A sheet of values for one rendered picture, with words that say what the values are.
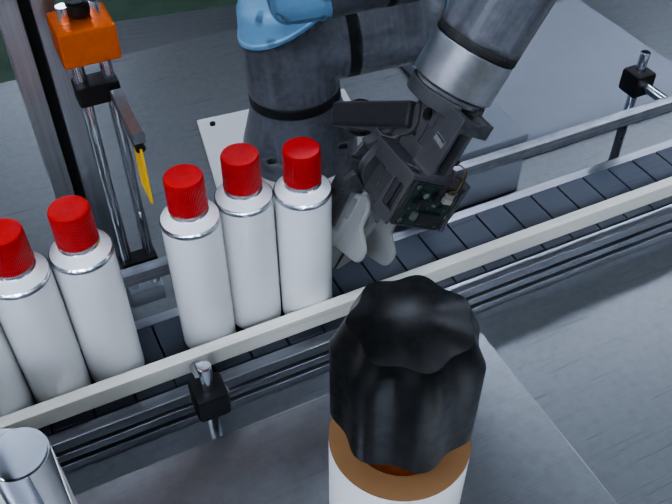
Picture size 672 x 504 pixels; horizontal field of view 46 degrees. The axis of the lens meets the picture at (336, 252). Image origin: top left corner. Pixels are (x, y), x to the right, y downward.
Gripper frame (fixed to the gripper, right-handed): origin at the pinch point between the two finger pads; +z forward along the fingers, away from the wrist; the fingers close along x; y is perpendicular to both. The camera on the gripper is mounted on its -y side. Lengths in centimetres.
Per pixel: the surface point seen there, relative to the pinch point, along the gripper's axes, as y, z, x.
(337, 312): 5.0, 3.6, -0.5
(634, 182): 0.0, -15.2, 37.3
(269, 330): 4.9, 6.4, -7.1
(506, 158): -2.9, -13.0, 17.9
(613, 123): -2.9, -20.3, 30.6
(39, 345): 3.3, 10.4, -27.1
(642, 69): -8.5, -26.1, 37.3
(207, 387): 9.5, 9.1, -14.3
